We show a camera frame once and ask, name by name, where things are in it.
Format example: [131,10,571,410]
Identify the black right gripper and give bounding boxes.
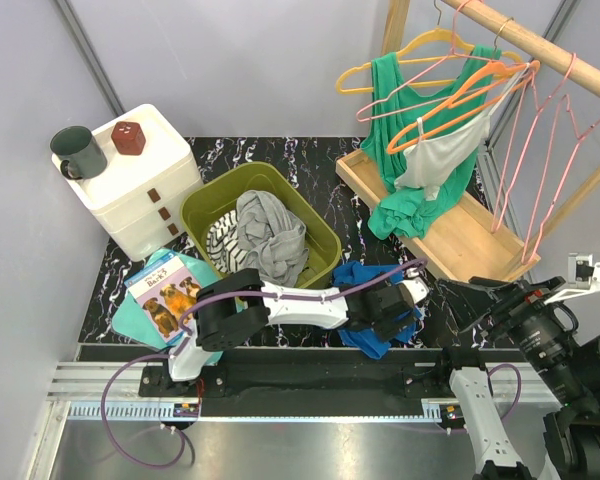
[437,273,595,406]

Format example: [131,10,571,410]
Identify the blue tank top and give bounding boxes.
[332,261,423,360]

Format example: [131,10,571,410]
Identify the black white striped tank top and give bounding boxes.
[206,209,247,274]

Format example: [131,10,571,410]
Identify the pink wire hanger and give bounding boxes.
[355,0,476,124]

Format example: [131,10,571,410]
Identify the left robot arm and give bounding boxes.
[160,267,429,396]

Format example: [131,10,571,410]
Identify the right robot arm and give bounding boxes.
[437,276,600,479]

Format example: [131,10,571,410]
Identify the light grey tank top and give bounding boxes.
[394,63,530,201]

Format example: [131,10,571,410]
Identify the green tank top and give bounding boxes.
[359,43,503,240]

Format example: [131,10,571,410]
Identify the orange plastic hanger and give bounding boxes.
[386,60,541,154]

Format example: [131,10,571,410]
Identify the yellow velvet hanger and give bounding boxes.
[335,0,523,98]

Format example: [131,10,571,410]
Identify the olive green plastic basket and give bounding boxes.
[180,162,342,289]

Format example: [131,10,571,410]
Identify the white drawer unit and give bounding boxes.
[61,104,203,261]

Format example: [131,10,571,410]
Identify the dark red cube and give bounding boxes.
[111,121,146,156]

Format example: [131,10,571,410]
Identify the dark green mug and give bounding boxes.
[50,126,108,181]

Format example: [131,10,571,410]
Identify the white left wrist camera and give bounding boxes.
[401,267,429,306]

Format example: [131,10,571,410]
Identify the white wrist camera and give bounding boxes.
[401,267,429,306]
[545,253,600,304]

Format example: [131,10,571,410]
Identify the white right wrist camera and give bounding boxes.
[545,253,600,304]

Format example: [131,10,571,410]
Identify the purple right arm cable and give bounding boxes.
[484,269,600,421]

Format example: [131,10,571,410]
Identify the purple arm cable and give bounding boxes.
[100,257,429,469]
[484,269,600,421]

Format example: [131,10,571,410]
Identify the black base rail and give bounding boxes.
[74,344,521,401]

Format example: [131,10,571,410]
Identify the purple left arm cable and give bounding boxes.
[100,257,429,469]

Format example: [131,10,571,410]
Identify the white cable duct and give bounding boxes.
[68,399,464,423]

